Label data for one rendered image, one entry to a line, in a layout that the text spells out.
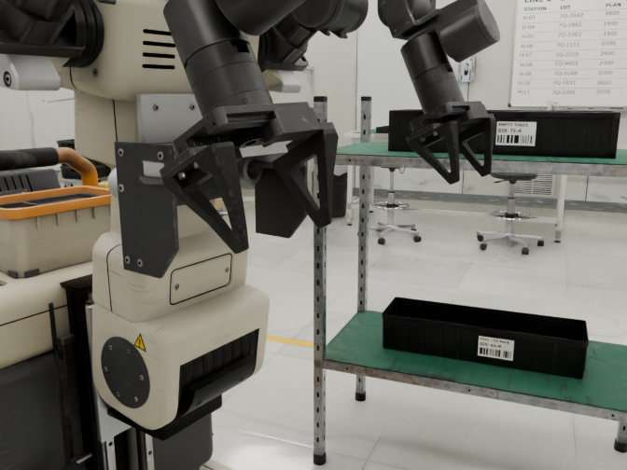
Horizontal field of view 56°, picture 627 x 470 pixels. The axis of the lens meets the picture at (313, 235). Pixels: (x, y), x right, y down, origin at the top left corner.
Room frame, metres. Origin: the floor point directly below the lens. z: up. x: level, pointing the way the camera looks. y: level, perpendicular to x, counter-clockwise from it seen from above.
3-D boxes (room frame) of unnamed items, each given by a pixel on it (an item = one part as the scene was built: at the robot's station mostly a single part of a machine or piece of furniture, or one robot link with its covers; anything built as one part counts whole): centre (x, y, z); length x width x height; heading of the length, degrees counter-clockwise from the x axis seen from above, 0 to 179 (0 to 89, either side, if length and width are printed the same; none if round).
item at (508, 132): (1.64, -0.51, 1.01); 0.57 x 0.17 x 0.11; 68
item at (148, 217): (0.80, 0.13, 0.99); 0.28 x 0.16 x 0.22; 145
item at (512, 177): (4.32, -1.48, 0.28); 0.54 x 0.52 x 0.57; 1
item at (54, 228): (1.03, 0.46, 0.87); 0.23 x 0.15 x 0.11; 145
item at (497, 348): (1.65, -0.50, 0.41); 0.57 x 0.17 x 0.11; 68
